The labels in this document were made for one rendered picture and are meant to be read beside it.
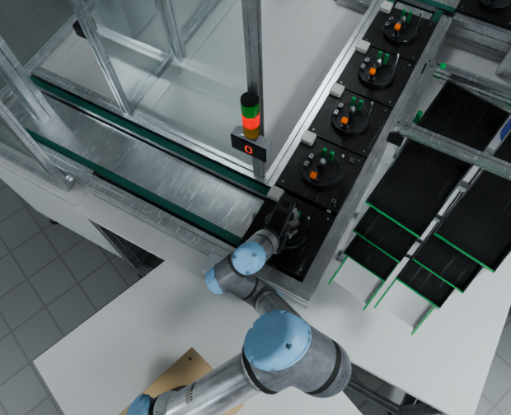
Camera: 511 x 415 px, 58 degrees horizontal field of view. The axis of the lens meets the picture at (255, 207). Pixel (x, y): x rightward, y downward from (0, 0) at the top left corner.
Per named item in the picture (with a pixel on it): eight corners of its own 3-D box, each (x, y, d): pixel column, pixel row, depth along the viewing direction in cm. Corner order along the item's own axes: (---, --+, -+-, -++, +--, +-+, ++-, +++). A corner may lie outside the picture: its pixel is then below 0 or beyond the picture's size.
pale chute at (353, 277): (368, 305, 142) (363, 310, 138) (332, 278, 145) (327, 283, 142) (420, 233, 130) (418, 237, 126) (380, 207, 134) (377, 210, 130)
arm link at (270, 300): (385, 379, 92) (280, 282, 136) (351, 356, 87) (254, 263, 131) (350, 426, 91) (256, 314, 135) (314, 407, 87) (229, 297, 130)
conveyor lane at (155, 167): (302, 286, 158) (304, 277, 149) (103, 183, 177) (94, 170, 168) (337, 218, 168) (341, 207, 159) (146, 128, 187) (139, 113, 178)
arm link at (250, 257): (222, 258, 116) (246, 240, 113) (239, 244, 126) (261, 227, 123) (241, 283, 116) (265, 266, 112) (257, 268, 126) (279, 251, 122)
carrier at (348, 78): (391, 110, 176) (400, 89, 164) (333, 87, 181) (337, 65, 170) (414, 67, 184) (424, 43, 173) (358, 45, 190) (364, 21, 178)
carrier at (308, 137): (336, 215, 158) (342, 199, 147) (274, 185, 164) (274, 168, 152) (365, 160, 167) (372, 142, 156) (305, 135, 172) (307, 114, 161)
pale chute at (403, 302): (414, 328, 138) (412, 335, 134) (377, 301, 142) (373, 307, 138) (473, 257, 126) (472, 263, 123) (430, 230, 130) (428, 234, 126)
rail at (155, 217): (307, 309, 154) (309, 301, 144) (93, 196, 175) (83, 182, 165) (314, 295, 156) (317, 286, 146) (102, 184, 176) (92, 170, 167)
